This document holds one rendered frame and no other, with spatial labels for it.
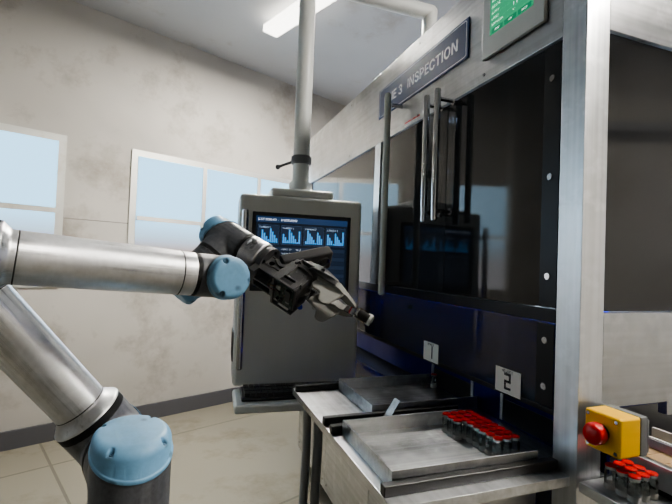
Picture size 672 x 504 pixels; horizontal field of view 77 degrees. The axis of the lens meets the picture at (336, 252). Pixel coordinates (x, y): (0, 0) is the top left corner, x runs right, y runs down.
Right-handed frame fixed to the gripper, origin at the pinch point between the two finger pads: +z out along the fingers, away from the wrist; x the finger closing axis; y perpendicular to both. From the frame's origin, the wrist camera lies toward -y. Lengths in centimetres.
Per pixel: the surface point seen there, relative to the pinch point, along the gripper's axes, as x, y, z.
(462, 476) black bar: -20.4, 3.7, 32.4
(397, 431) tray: -38.5, -7.6, 17.7
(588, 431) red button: -8.3, -11.6, 47.3
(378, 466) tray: -24.2, 10.3, 18.5
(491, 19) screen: 41, -76, -13
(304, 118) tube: -13, -88, -77
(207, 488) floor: -204, -12, -59
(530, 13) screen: 46, -66, -2
